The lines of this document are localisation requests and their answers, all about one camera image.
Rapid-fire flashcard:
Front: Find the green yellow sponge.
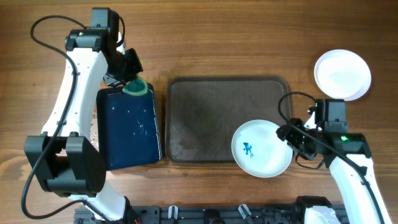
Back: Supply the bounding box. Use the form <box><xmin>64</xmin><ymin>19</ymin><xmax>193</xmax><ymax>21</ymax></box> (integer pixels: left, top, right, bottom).
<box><xmin>122</xmin><ymin>77</ymin><xmax>148</xmax><ymax>96</ymax></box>

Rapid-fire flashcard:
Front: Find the white plate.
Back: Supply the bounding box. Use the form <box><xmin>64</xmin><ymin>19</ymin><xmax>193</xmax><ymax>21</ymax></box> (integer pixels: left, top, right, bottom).
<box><xmin>313</xmin><ymin>49</ymin><xmax>372</xmax><ymax>101</ymax></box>
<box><xmin>231</xmin><ymin>119</ymin><xmax>293</xmax><ymax>178</ymax></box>

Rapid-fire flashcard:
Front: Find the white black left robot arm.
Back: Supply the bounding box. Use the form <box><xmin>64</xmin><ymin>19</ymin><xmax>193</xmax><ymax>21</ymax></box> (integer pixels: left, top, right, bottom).
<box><xmin>24</xmin><ymin>7</ymin><xmax>148</xmax><ymax>223</ymax></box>

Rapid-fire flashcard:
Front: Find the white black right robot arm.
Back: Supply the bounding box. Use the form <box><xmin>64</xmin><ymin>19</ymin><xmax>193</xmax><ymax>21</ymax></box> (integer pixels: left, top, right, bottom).
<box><xmin>276</xmin><ymin>99</ymin><xmax>391</xmax><ymax>223</ymax></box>

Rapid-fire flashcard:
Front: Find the black water basin tray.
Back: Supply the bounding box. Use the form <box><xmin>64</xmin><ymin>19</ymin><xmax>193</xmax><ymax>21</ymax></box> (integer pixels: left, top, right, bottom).
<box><xmin>96</xmin><ymin>84</ymin><xmax>162</xmax><ymax>170</ymax></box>

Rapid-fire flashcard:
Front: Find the dark grey serving tray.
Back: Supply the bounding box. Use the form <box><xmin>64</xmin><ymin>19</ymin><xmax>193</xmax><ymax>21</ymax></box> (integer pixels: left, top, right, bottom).
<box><xmin>165</xmin><ymin>75</ymin><xmax>291</xmax><ymax>164</ymax></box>

